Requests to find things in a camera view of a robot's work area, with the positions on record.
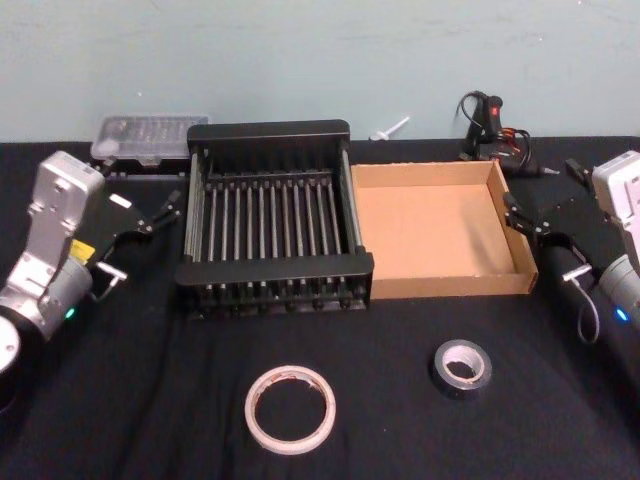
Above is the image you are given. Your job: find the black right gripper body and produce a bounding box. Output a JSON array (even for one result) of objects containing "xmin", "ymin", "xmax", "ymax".
[{"xmin": 542, "ymin": 187, "xmax": 626, "ymax": 281}]

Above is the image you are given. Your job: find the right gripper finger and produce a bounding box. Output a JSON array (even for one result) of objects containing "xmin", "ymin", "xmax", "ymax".
[
  {"xmin": 566, "ymin": 158, "xmax": 595, "ymax": 190},
  {"xmin": 502, "ymin": 191, "xmax": 551, "ymax": 244}
]

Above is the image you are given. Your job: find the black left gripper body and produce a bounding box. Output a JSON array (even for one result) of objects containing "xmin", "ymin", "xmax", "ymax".
[{"xmin": 69, "ymin": 190, "xmax": 154, "ymax": 267}]

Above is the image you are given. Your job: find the silver tape roll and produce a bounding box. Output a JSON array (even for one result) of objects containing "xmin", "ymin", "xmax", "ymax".
[{"xmin": 430, "ymin": 338, "xmax": 494, "ymax": 401}]

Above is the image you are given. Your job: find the white tape roll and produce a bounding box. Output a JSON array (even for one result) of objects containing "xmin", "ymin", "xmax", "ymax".
[{"xmin": 243, "ymin": 364, "xmax": 337, "ymax": 455}]

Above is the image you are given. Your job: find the clear plastic case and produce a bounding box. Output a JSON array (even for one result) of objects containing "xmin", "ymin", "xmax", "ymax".
[{"xmin": 89, "ymin": 114, "xmax": 210, "ymax": 170}]

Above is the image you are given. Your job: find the shallow brown cardboard tray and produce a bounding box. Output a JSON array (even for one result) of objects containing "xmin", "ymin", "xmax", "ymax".
[{"xmin": 351, "ymin": 158, "xmax": 540, "ymax": 300}]

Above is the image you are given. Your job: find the black rack with steel bars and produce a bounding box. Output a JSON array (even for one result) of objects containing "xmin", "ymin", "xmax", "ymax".
[{"xmin": 174, "ymin": 118, "xmax": 375, "ymax": 321}]

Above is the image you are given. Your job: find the small white plastic piece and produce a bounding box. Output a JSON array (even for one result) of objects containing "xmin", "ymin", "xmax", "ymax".
[{"xmin": 369, "ymin": 115, "xmax": 411, "ymax": 141}]

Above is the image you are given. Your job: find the black table cloth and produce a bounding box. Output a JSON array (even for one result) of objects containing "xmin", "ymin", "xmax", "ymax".
[{"xmin": 0, "ymin": 135, "xmax": 640, "ymax": 480}]

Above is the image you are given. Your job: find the black corded tool red switch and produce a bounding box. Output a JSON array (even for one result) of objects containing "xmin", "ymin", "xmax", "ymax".
[{"xmin": 454, "ymin": 91, "xmax": 559, "ymax": 177}]

